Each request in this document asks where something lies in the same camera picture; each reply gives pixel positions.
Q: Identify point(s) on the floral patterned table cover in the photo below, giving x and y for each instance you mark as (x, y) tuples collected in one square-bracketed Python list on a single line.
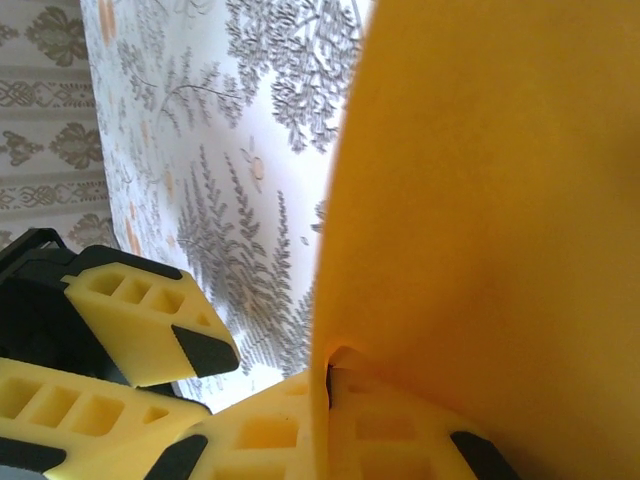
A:
[(200, 150)]

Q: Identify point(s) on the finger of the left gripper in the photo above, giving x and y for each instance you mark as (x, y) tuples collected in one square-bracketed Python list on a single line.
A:
[(145, 325), (100, 425)]

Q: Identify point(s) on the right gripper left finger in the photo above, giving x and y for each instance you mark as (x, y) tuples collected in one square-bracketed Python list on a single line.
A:
[(265, 440)]

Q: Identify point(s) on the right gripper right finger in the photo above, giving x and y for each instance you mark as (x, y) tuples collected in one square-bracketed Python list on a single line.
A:
[(390, 440)]

